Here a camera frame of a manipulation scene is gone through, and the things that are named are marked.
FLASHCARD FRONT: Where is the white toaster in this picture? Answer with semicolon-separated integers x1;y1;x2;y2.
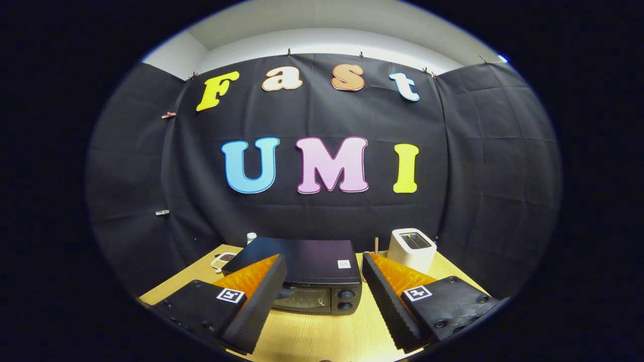
387;228;437;275

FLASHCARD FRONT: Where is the black toaster oven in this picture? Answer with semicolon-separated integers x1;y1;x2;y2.
221;237;363;316

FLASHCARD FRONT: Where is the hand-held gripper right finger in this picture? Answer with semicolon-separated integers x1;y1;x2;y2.
362;251;501;352

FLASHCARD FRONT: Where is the small dish with dark contents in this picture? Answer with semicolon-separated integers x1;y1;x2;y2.
211;252;237;272

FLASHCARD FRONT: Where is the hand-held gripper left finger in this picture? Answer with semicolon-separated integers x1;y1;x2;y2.
151;254;287;355

